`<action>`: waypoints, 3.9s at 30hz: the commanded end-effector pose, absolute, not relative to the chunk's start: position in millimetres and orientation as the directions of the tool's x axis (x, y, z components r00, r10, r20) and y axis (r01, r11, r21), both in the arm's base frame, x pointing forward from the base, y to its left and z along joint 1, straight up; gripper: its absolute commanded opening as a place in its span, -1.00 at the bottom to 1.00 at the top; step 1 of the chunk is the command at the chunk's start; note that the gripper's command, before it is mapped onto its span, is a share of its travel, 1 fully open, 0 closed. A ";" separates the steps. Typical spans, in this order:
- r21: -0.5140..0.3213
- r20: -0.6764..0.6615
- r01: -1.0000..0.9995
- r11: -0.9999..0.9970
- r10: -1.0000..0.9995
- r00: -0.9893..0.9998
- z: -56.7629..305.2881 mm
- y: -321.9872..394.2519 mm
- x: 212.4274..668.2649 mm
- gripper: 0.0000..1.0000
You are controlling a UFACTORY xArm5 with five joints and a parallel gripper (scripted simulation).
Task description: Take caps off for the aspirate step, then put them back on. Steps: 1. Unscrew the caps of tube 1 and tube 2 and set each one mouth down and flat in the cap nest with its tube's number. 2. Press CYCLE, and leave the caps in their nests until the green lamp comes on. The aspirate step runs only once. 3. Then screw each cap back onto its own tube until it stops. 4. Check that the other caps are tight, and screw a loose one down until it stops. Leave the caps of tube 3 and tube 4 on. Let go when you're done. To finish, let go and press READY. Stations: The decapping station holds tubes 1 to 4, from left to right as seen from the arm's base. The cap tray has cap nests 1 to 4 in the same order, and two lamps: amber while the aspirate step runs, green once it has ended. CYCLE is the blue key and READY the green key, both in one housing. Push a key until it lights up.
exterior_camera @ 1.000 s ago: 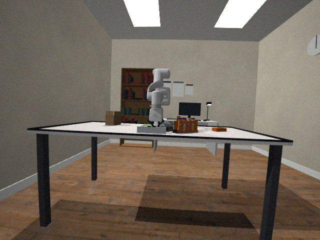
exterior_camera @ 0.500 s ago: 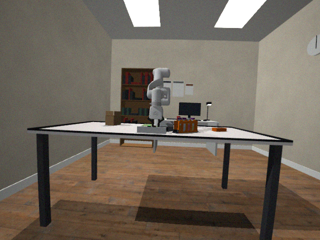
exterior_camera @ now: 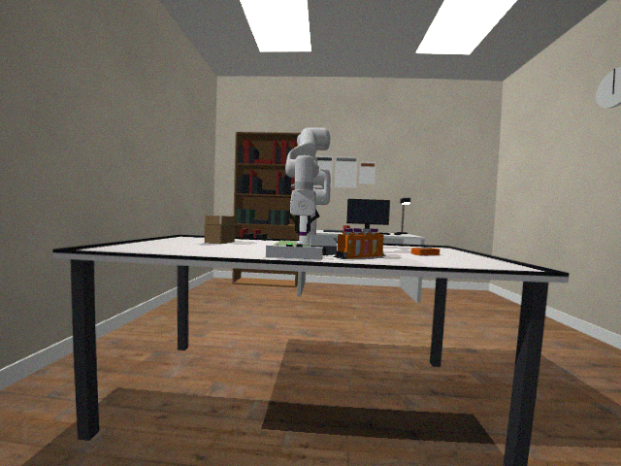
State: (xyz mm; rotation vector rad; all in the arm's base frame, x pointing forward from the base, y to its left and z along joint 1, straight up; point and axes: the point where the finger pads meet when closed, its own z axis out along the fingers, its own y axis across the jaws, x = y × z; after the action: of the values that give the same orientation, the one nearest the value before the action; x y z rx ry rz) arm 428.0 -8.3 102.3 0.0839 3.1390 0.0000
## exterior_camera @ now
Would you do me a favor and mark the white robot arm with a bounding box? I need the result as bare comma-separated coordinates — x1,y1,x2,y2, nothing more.
285,128,331,245

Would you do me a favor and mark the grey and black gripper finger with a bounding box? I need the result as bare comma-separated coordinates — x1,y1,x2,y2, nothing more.
307,210,320,234
286,210,299,233

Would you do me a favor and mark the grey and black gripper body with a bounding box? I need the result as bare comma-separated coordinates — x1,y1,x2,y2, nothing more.
290,189,316,216

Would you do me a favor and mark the small brown cardboard box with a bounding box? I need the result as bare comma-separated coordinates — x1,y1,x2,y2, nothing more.
205,216,235,244

